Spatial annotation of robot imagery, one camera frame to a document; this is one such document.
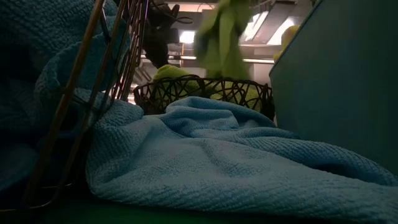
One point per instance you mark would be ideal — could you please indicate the long ceiling light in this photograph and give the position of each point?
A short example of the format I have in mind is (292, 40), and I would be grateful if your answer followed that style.
(187, 36)

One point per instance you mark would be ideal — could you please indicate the teal plastic bin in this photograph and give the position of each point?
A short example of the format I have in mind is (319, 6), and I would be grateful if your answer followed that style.
(342, 93)

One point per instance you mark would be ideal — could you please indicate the slanted ceiling light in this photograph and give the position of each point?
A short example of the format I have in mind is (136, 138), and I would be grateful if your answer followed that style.
(280, 31)

